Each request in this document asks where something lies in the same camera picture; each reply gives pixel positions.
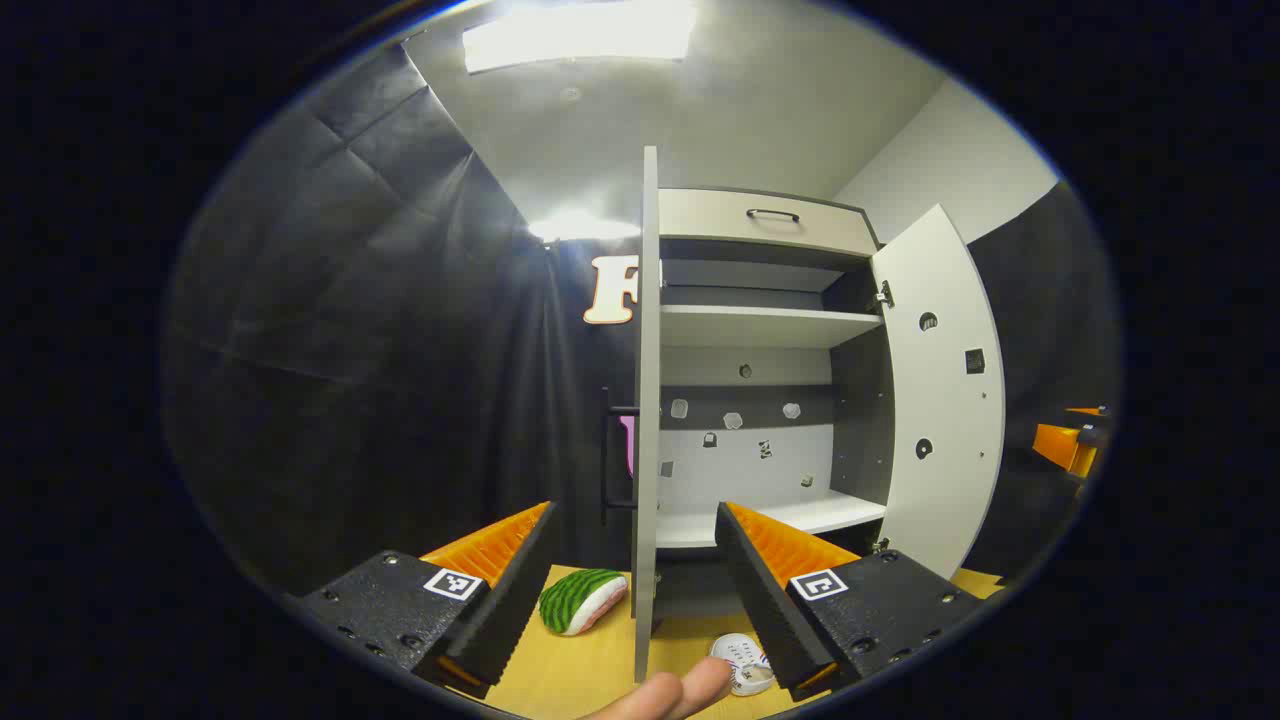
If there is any white shoe cabinet door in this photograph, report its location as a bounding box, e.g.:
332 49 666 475
870 204 1006 581
632 147 663 683

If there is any white shoe cabinet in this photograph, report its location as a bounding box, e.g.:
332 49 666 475
655 186 894 601

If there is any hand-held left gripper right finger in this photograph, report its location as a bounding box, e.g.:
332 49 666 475
714 500 986 703

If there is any white cabinet drawer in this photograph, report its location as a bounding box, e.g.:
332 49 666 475
658 188 879 257

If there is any white canvas shoe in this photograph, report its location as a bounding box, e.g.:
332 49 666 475
708 632 776 698

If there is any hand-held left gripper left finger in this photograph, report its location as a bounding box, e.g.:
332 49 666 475
285 500 561 699

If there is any watermelon slice plush toy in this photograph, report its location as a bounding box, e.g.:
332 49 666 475
538 568 631 637

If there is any ceiling light panel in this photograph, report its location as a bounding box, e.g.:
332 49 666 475
462 0 699 73

